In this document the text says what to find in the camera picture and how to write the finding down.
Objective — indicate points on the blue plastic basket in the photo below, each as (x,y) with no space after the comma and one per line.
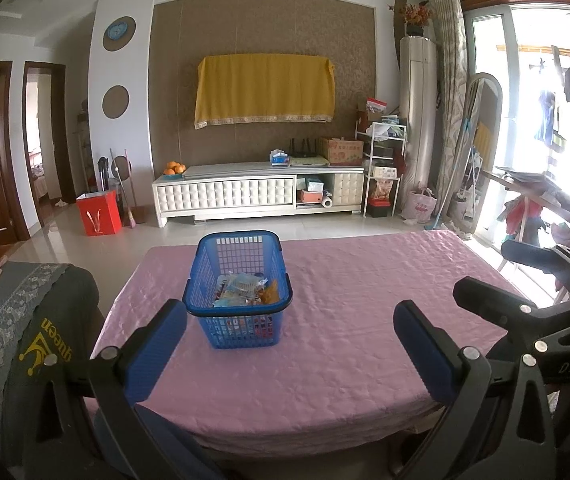
(237,311)

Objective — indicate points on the clothes drying rack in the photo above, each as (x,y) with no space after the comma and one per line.
(530,175)

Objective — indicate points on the brown cardboard box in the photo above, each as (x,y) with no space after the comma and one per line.
(342,151)

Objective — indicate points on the black router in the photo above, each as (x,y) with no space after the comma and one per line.
(301,154)

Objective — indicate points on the white tufted television cabinet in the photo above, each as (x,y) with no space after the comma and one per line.
(225,195)

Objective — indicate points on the blue wall clock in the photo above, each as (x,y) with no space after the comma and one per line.
(116,30)

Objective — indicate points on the oval standing mirror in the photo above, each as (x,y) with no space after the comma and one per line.
(485,110)

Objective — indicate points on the red white box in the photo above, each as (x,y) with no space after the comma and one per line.
(376,105)

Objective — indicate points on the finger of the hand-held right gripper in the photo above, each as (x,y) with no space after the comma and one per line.
(495,305)
(550,257)

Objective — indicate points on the patterned curtain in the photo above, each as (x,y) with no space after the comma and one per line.
(450,60)

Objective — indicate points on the grey lace cloth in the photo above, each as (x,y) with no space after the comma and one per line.
(10,305)

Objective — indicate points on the pile of assorted snack packets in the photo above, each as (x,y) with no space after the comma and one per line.
(245,290)

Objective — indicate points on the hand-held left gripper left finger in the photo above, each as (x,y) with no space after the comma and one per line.
(157,350)

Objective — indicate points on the pink quilted tablecloth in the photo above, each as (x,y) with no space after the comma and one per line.
(315,360)

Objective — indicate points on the dark chair with crown print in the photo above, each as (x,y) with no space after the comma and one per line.
(55,320)

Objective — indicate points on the heap of oranges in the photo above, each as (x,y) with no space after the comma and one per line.
(175,168)

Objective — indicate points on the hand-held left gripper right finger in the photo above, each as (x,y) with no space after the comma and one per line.
(422,355)

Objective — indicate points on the blue hanging garment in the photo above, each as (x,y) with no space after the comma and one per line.
(545,120)

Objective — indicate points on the white shelf rack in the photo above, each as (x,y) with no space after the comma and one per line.
(380,125)

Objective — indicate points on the paper towel roll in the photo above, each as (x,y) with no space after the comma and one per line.
(327,202)

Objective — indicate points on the broom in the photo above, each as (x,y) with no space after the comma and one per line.
(131,220)

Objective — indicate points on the blue tissue box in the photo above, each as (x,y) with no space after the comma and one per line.
(280,159)

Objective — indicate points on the orange box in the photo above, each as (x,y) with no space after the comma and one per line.
(310,196)

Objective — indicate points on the white pink tote bag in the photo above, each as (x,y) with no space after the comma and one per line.
(420,207)

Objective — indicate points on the yellow cloth cover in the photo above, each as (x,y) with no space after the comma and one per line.
(265,90)

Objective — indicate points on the standing air conditioner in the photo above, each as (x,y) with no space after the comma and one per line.
(417,110)

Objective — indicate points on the red paper bag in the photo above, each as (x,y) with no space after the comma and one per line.
(97,215)

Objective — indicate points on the vase of orange flowers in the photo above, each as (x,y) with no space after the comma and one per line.
(415,15)

